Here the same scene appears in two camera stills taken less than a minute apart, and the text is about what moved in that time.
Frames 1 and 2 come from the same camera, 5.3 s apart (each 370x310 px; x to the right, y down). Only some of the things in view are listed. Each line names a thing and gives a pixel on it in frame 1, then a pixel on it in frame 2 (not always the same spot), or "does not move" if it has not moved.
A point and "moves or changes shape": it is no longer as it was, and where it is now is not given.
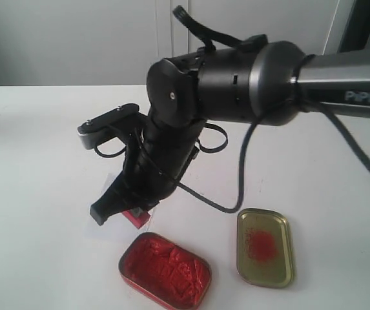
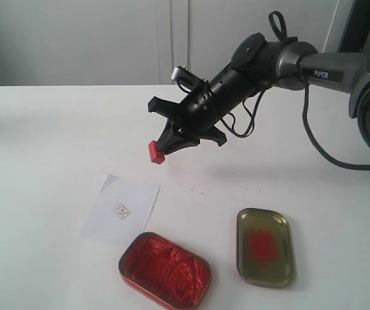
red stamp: [137, 216] moves or changes shape
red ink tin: [165, 272] does not move
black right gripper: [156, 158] to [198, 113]
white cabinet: [116, 42] does not move
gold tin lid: [263, 251] does not move
